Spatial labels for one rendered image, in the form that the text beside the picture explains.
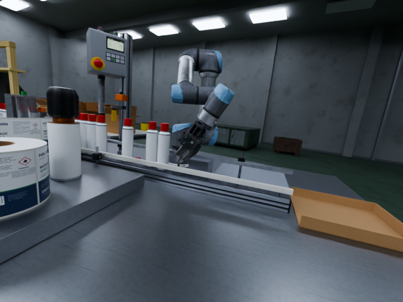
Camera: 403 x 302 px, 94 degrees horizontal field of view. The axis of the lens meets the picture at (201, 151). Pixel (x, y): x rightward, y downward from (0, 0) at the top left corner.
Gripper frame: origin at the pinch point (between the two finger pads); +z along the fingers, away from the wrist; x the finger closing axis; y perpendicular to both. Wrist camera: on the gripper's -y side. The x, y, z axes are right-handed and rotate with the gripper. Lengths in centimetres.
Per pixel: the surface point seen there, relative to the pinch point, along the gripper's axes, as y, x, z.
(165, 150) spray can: 2.9, -7.0, -0.1
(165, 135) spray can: 3.1, -10.6, -5.7
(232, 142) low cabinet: -603, -23, 94
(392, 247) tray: 14, 65, -27
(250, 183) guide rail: 5.1, 28.2, -13.2
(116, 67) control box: -8, -56, -13
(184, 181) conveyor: 5.4, 7.9, 3.7
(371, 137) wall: -830, 378, -211
